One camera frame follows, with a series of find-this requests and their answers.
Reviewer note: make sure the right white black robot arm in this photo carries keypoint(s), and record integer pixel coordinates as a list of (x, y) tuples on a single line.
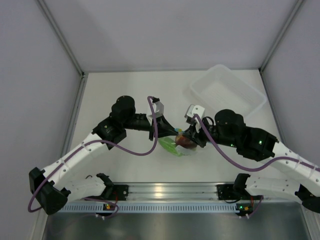
[(282, 174)]

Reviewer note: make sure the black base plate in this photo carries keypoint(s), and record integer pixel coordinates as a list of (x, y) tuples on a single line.
[(116, 192), (228, 193)]

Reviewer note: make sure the white slotted cable duct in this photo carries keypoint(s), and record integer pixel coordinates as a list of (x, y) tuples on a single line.
[(127, 207)]

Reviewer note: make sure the green fake food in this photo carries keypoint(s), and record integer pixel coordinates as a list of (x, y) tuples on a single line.
[(169, 145)]

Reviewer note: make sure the clear zip top bag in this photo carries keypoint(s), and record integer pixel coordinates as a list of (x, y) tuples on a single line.
[(184, 151)]

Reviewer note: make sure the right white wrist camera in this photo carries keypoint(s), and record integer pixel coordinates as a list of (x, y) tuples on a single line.
[(194, 115)]

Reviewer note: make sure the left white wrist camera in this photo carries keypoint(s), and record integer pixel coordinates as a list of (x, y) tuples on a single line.
[(158, 109)]

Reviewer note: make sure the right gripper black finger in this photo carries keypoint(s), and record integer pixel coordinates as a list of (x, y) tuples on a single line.
[(201, 141), (191, 133)]

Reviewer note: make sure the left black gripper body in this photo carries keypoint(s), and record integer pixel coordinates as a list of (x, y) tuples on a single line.
[(139, 123)]

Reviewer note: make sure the clear plastic bin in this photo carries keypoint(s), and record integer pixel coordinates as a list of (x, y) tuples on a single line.
[(219, 88)]

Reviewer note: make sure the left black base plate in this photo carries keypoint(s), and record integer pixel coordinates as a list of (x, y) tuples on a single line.
[(116, 192)]

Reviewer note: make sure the aluminium frame post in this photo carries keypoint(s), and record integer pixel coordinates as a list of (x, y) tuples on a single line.
[(283, 30), (59, 34)]

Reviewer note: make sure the aluminium mounting rail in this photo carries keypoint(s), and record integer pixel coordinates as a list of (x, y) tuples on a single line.
[(187, 191)]

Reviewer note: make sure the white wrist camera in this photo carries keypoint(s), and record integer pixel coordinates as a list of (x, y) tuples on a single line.
[(158, 109), (194, 115)]

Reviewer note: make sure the right aluminium frame post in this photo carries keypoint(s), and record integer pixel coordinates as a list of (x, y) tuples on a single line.
[(283, 30)]

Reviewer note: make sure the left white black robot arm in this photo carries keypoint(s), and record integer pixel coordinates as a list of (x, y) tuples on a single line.
[(52, 186)]

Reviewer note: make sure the left aluminium frame post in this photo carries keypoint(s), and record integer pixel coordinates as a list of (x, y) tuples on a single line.
[(59, 34)]

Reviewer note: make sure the red fake apple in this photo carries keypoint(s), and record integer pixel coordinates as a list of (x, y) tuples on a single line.
[(184, 142)]

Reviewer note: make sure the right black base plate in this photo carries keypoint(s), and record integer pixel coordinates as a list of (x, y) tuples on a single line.
[(228, 193)]

